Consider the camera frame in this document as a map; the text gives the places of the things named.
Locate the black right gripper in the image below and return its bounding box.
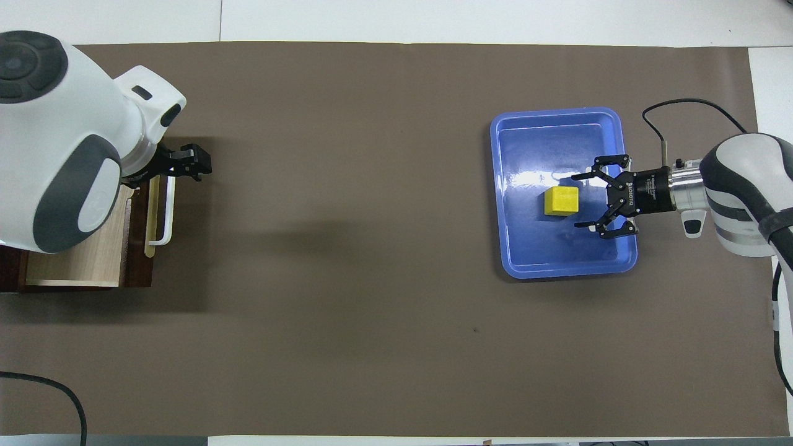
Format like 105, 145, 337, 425
571, 155, 678, 241

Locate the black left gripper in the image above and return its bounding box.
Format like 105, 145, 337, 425
123, 144, 212, 190

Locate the yellow cube block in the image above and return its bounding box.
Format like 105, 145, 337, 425
544, 186, 580, 217

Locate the white drawer handle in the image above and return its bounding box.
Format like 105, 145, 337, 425
147, 175, 177, 247

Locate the wooden drawer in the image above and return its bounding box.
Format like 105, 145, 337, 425
24, 175, 156, 289

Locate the blue plastic tray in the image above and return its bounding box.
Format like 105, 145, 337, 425
489, 107, 638, 279

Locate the brown table mat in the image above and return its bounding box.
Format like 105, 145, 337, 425
0, 41, 791, 437

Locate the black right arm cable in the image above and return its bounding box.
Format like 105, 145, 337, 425
642, 98, 793, 397

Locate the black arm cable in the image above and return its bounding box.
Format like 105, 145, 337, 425
642, 98, 793, 397
0, 371, 88, 446

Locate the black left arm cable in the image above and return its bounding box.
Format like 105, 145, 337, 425
0, 371, 88, 446

